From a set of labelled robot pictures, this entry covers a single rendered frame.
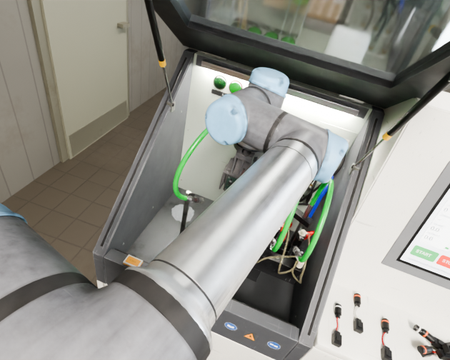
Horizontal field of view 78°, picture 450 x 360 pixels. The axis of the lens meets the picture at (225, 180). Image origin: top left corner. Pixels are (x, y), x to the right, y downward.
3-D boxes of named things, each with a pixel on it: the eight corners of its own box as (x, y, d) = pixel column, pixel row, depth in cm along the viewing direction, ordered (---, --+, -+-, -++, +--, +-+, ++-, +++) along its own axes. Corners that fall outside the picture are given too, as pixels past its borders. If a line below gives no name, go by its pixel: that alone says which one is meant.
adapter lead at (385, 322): (388, 363, 74) (393, 361, 73) (381, 359, 75) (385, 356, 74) (387, 323, 84) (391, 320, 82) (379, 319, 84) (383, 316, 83)
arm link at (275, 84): (241, 68, 49) (263, 62, 55) (228, 123, 56) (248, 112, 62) (281, 85, 47) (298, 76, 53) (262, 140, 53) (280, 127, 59)
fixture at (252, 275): (201, 259, 105) (207, 233, 96) (210, 241, 113) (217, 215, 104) (286, 295, 101) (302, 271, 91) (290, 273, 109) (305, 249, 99)
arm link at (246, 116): (267, 121, 39) (296, 102, 46) (203, 91, 42) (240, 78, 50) (253, 166, 43) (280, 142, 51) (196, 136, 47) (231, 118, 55)
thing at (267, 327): (106, 284, 94) (103, 257, 85) (114, 274, 98) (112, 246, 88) (279, 362, 87) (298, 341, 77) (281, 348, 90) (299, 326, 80)
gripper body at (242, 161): (216, 190, 65) (227, 147, 57) (228, 171, 71) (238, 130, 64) (247, 202, 64) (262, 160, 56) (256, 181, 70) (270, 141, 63)
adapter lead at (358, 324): (361, 334, 79) (364, 331, 78) (353, 331, 79) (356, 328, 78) (358, 297, 89) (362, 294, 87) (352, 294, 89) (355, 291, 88)
